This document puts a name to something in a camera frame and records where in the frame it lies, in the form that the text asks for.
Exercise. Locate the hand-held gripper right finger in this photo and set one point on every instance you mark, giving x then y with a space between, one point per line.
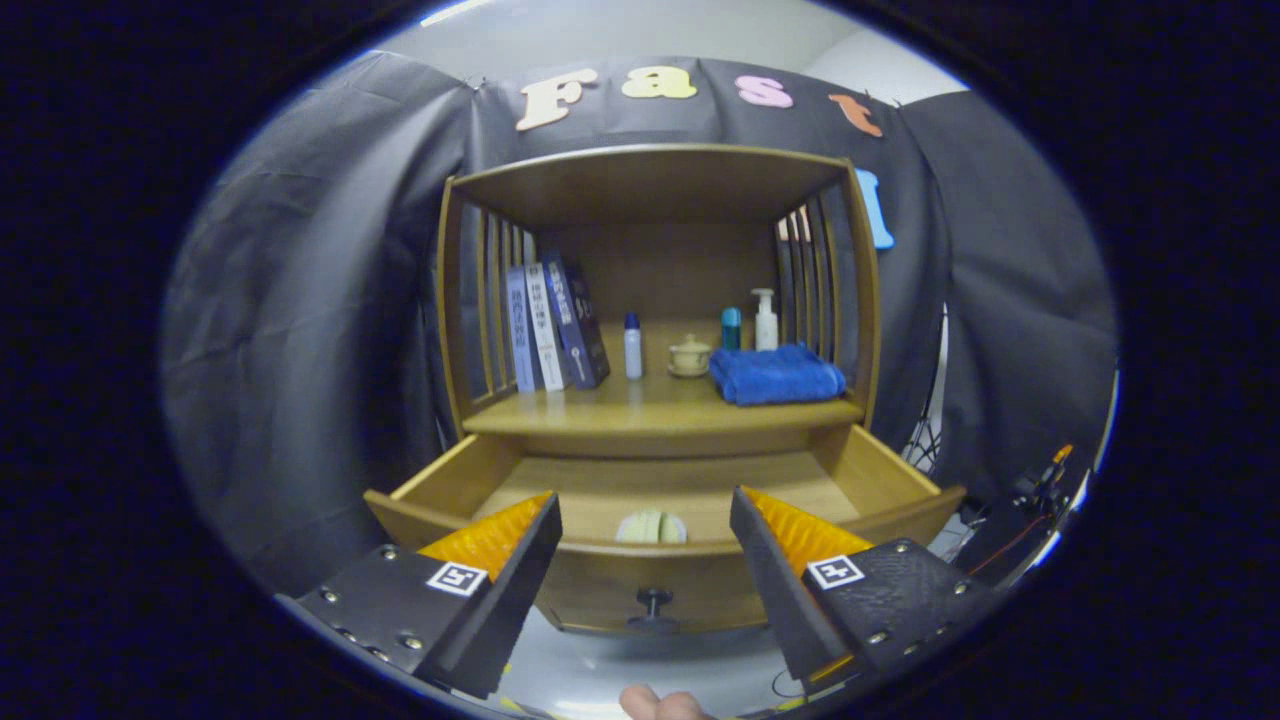
770 600

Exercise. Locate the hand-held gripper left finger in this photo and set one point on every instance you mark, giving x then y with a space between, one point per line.
510 600

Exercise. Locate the pale green citrus juicer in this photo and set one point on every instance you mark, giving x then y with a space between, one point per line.
650 528

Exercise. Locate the wooden drawer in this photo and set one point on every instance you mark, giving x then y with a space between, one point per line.
640 490

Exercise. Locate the wooden countertop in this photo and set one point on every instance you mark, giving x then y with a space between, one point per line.
640 402

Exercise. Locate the wooden cabinet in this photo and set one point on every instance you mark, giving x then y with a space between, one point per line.
650 190

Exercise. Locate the black tripod stand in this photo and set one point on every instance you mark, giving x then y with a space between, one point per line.
925 445

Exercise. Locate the blue folded towel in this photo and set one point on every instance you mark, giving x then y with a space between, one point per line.
775 378

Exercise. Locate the black device orange tip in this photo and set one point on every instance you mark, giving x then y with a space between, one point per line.
1005 550

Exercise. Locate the beige lidded teacup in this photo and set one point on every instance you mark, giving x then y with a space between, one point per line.
690 357

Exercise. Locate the light blue book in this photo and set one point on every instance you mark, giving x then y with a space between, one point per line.
518 335

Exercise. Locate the white pump bottle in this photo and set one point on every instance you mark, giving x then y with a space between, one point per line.
766 328

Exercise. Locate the white book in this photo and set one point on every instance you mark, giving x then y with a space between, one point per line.
545 330

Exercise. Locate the teal capped bottle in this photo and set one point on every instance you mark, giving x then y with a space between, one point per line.
731 330

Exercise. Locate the white bottle blue cap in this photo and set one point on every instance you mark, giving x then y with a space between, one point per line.
633 352

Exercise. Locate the dark blue book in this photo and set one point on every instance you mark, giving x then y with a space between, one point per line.
580 325

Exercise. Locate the black backdrop cloth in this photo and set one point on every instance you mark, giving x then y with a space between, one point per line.
300 300

